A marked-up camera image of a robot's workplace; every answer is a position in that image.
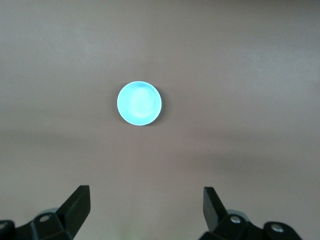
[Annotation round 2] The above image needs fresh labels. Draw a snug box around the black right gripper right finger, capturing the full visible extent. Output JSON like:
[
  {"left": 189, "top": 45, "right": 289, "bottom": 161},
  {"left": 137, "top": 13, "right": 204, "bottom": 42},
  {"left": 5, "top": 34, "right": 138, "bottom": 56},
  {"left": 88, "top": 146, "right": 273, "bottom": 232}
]
[{"left": 201, "top": 186, "right": 302, "bottom": 240}]

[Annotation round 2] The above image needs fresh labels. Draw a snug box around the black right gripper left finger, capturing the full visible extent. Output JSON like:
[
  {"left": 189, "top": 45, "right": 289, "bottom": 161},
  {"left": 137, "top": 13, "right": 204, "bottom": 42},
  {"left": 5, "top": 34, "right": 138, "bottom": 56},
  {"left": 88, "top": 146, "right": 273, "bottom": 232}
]
[{"left": 0, "top": 185, "right": 91, "bottom": 240}]

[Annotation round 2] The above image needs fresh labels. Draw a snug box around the light blue bowl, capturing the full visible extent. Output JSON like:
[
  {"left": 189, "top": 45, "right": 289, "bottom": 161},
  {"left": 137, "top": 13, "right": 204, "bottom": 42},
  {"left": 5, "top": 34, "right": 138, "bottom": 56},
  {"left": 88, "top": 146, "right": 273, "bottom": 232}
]
[{"left": 116, "top": 80, "right": 163, "bottom": 127}]

